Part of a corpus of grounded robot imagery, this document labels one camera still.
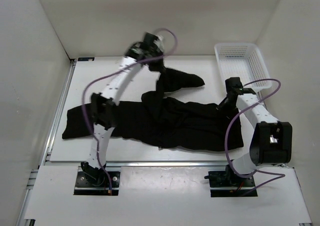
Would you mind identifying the black trousers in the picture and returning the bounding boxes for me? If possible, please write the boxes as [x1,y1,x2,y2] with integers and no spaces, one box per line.
[61,66,245,152]

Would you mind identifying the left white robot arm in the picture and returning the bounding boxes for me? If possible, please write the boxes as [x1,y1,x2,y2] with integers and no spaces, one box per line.
[80,32,165,188]

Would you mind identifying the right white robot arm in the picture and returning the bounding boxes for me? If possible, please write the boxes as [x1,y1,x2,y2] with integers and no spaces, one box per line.
[217,77,293,186]

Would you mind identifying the white plastic basket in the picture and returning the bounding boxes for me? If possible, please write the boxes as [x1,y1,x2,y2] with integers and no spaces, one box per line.
[214,42,272,93]

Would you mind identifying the dark label sticker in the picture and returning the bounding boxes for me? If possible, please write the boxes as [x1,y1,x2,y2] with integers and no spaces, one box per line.
[77,57,95,62]

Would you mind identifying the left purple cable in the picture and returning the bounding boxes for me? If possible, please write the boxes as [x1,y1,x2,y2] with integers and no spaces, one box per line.
[81,28,179,189]

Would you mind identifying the purple cable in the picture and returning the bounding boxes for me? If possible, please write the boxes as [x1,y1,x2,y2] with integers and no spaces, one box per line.
[224,78,286,191]
[81,28,179,189]

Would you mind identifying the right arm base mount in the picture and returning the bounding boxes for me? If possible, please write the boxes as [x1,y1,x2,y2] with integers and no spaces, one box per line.
[204,165,258,198]

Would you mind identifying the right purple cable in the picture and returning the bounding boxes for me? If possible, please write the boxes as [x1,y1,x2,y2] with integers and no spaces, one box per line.
[224,78,286,191]

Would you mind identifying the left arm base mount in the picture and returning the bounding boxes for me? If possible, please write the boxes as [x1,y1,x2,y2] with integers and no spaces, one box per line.
[73,167,121,196]

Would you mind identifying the aluminium front rail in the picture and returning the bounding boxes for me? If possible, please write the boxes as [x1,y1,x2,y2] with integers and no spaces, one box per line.
[43,160,227,167]

